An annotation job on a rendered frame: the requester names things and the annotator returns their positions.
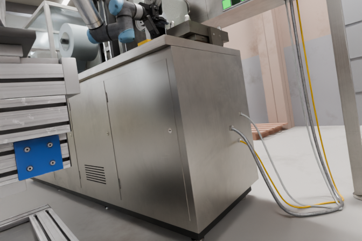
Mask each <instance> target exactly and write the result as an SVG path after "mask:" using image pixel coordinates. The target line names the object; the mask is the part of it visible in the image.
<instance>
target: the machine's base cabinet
mask: <svg viewBox="0 0 362 241"><path fill-rule="evenodd" d="M79 85H80V91H81V93H80V94H77V95H75V96H73V97H71V98H68V99H67V103H68V110H69V117H70V121H71V129H72V131H71V132H67V137H68V144H69V151H70V156H71V163H72V166H71V167H69V168H65V169H61V170H59V171H55V172H51V173H47V174H44V175H40V176H36V177H33V178H30V179H32V180H33V181H38V182H40V183H43V184H45V185H48V186H51V187H54V188H56V189H58V191H65V192H67V193H70V194H73V195H75V196H78V197H81V198H83V199H86V200H89V201H92V202H95V203H97V204H100V205H103V206H105V209H106V210H108V209H114V210H116V211H119V212H122V213H124V214H127V215H130V216H132V217H136V218H138V219H141V220H143V221H146V222H149V223H152V224H154V225H157V226H160V227H163V228H165V229H168V230H171V231H173V232H176V233H179V234H181V235H184V236H187V237H190V238H191V241H204V236H205V235H206V234H207V233H208V232H209V231H210V230H211V229H212V228H213V227H214V226H215V225H216V224H217V223H218V222H219V221H220V220H221V219H223V218H224V217H225V216H226V215H227V214H228V213H229V212H230V211H231V210H232V209H233V208H234V207H235V206H236V205H237V204H238V203H239V202H240V201H243V200H245V199H246V195H247V194H248V193H249V192H250V191H251V190H252V189H251V185H252V184H253V183H254V182H256V181H257V180H258V179H259V176H258V171H257V164H256V162H255V160H254V158H253V155H252V153H251V151H250V149H249V147H248V146H247V145H246V144H244V143H242V142H240V143H239V142H238V139H241V140H242V141H244V139H243V138H242V137H241V136H240V135H239V134H238V133H236V132H234V131H230V130H229V126H230V125H233V127H234V128H236V129H238V130H239V131H240V132H242V133H243V134H244V135H245V136H246V138H247V139H248V141H249V142H250V144H251V146H252V147H253V149H254V143H253V135H252V128H251V124H250V120H249V119H247V118H246V117H244V116H239V112H242V113H243V114H244V115H246V116H248V117H249V118H250V116H249V110H248V102H247V95H246V88H245V81H244V76H243V69H242V62H241V57H240V56H234V55H228V54H221V53H214V52H208V51H202V50H198V49H191V48H185V47H178V46H168V47H166V48H163V49H160V50H159V51H156V52H153V53H151V54H148V55H146V56H143V57H141V58H138V59H136V60H134V61H131V62H129V63H126V64H123V65H121V66H118V67H116V68H113V69H111V70H108V71H106V72H104V73H101V74H99V75H96V76H93V77H91V78H89V79H86V80H84V81H81V82H79Z"/></svg>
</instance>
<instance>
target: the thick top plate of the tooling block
mask: <svg viewBox="0 0 362 241"><path fill-rule="evenodd" d="M208 27H209V26H207V25H203V24H200V23H197V22H194V21H191V20H187V21H185V22H182V23H180V24H178V25H176V26H174V27H172V28H170V29H168V30H166V35H169V36H174V37H179V38H181V37H184V38H187V37H189V36H192V35H194V34H197V35H200V36H205V37H209V36H208V29H207V28H208ZM220 35H221V41H223V43H226V42H229V38H228V32H225V31H222V30H220Z"/></svg>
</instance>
